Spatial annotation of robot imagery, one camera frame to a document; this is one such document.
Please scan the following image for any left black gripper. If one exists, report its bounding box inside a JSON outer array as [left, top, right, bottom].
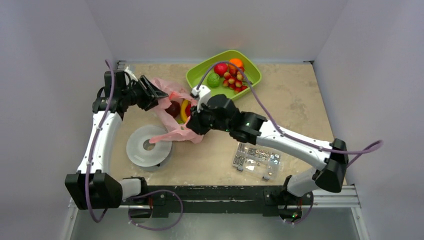
[[122, 75, 168, 111]]

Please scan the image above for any red fake pomegranate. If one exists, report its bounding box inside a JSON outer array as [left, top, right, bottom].
[[184, 103, 192, 118]]

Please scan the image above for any yellow fake banana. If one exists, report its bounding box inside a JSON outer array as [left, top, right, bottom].
[[180, 99, 191, 123]]

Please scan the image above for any pink plastic bag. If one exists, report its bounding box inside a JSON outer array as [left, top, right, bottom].
[[149, 77, 203, 144]]

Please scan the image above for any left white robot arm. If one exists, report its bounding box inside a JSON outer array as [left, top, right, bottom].
[[64, 70, 168, 210]]

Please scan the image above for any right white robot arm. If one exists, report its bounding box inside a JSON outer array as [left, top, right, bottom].
[[186, 94, 348, 204]]

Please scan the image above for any dark red fake fruit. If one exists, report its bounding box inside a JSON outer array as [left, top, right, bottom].
[[165, 100, 181, 119]]

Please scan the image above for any green fake custard apple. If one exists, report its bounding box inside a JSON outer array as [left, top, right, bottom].
[[206, 72, 221, 88]]

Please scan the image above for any fake lychee bunch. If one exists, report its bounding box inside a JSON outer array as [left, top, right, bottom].
[[221, 67, 249, 95]]

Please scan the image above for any red fake apple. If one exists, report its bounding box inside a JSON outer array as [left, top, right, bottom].
[[213, 62, 228, 77]]

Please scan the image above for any orange fake tangerine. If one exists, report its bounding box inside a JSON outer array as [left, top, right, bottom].
[[229, 58, 244, 68]]

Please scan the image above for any green plastic tray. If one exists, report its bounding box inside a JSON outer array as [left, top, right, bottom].
[[185, 50, 262, 100]]

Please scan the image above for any white filament spool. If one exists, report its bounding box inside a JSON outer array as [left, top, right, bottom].
[[126, 125, 173, 172]]

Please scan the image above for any clear plastic screw box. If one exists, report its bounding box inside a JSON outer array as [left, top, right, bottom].
[[232, 142, 283, 181]]

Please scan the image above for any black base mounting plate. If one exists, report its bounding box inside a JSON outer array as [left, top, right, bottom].
[[121, 185, 313, 220]]

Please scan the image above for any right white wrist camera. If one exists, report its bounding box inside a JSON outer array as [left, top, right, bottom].
[[190, 85, 211, 113]]

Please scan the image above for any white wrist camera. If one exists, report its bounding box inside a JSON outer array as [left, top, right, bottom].
[[123, 66, 138, 82], [190, 85, 211, 113]]

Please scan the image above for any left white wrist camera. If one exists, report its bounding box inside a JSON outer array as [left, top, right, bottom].
[[123, 66, 138, 82]]

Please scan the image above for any aluminium frame rail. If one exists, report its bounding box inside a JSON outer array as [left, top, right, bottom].
[[68, 184, 361, 210]]

